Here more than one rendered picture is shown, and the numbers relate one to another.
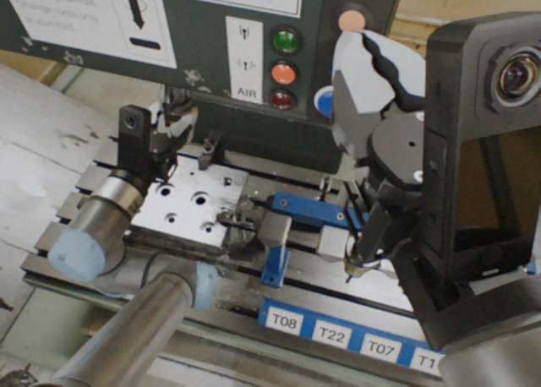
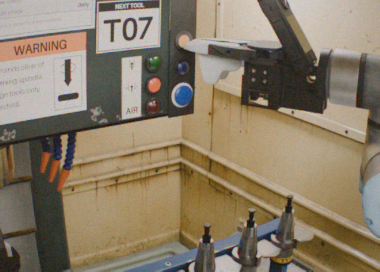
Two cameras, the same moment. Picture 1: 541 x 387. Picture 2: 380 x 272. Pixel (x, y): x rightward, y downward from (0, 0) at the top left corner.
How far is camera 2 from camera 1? 0.55 m
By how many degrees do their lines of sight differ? 52
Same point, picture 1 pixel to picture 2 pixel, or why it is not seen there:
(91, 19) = (34, 90)
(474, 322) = (325, 61)
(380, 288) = not seen: outside the picture
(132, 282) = not seen: outside the picture
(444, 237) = (300, 49)
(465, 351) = (330, 68)
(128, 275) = not seen: outside the picture
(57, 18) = (9, 100)
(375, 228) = (274, 80)
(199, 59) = (102, 95)
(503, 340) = (333, 57)
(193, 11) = (103, 61)
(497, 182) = (297, 30)
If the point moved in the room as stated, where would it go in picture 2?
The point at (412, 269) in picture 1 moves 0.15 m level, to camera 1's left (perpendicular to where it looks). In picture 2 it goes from (294, 92) to (223, 114)
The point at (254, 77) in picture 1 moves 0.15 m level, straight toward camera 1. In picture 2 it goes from (136, 95) to (227, 117)
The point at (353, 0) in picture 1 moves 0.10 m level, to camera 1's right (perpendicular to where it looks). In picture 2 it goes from (182, 30) to (225, 26)
